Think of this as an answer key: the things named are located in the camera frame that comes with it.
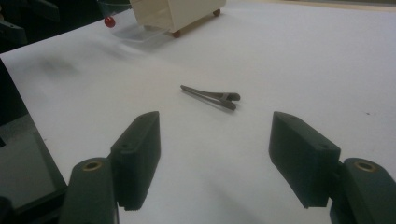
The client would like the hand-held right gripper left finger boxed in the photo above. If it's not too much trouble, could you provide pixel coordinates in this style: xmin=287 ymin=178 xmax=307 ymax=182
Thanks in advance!
xmin=110 ymin=110 xmax=162 ymax=212

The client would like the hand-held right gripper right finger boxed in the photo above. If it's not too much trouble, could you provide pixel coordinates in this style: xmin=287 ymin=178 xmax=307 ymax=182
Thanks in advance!
xmin=268 ymin=111 xmax=342 ymax=209

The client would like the dark grey hair clip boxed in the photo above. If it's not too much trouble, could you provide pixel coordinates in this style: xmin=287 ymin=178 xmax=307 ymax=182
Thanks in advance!
xmin=179 ymin=84 xmax=241 ymax=112

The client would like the cream storage box with wheels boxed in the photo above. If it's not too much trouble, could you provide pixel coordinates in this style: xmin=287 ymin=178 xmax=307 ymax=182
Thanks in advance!
xmin=129 ymin=0 xmax=227 ymax=39

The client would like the clear plastic tray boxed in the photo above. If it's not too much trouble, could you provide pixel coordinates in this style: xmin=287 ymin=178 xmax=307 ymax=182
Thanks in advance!
xmin=97 ymin=0 xmax=171 ymax=43

